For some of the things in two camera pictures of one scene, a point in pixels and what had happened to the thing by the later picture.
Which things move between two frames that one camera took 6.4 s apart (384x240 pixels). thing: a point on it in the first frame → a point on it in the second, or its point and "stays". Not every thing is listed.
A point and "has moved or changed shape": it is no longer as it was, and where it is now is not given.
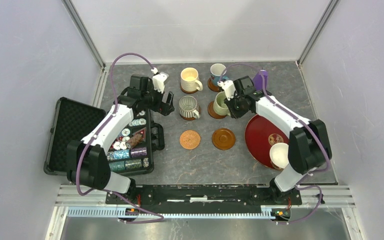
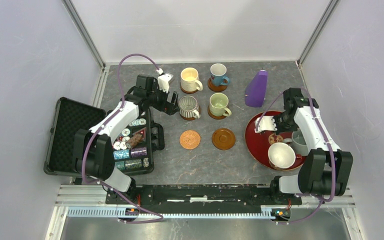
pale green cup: [219, 106] has moved or changed shape
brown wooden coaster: [223, 138] stays
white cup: [279, 155] stays
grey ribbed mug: [188, 107] stays
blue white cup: [216, 71] stays
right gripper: [229, 102] → [273, 122]
